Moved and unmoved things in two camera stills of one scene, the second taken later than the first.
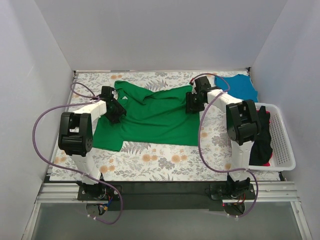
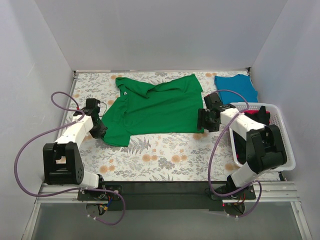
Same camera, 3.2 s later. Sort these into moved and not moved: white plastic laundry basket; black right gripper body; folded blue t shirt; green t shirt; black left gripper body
Moved: black right gripper body; green t shirt; black left gripper body
Not moved: white plastic laundry basket; folded blue t shirt
